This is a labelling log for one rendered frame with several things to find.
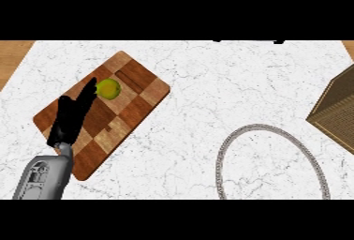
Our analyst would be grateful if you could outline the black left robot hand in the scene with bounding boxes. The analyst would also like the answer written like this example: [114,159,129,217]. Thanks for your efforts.
[46,77,101,148]

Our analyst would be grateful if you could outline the checkered wooden placemat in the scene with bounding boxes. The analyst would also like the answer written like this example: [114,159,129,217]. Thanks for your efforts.
[33,50,172,182]

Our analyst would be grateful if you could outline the green bell pepper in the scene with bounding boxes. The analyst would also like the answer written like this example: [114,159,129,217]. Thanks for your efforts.
[95,78,123,101]

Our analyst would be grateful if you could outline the brown wicker basket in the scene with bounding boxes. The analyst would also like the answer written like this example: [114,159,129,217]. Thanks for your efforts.
[305,63,354,156]

